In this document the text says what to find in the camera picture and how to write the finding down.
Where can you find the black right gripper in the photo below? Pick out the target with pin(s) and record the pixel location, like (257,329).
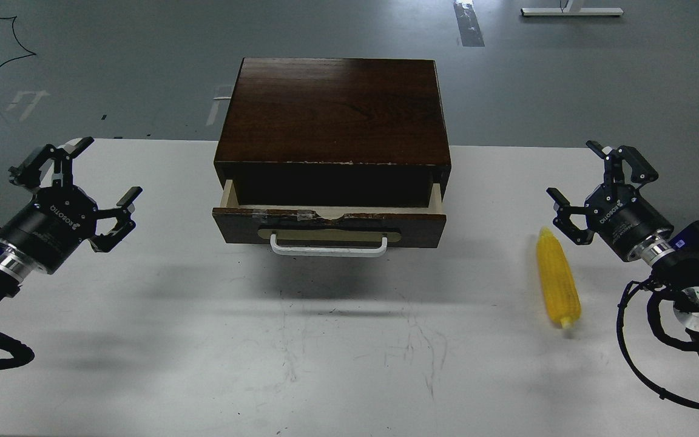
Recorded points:
(623,219)

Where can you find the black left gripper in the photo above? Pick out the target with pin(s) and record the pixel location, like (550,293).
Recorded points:
(60,217)

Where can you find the yellow plastic corn cob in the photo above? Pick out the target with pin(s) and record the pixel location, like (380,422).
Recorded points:
(560,295)

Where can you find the wooden drawer with white handle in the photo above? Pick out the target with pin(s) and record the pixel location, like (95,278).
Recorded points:
(330,231)

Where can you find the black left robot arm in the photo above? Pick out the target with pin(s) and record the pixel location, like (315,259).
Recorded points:
(14,268)

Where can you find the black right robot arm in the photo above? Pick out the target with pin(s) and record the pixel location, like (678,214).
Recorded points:
(673,284)

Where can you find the dark wooden drawer cabinet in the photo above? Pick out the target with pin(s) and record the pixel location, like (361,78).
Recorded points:
(335,132)

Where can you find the white table leg base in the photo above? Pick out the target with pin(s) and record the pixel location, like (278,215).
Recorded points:
(571,8)

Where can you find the grey floor tape strip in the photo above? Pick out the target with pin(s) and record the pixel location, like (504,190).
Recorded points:
(470,33)

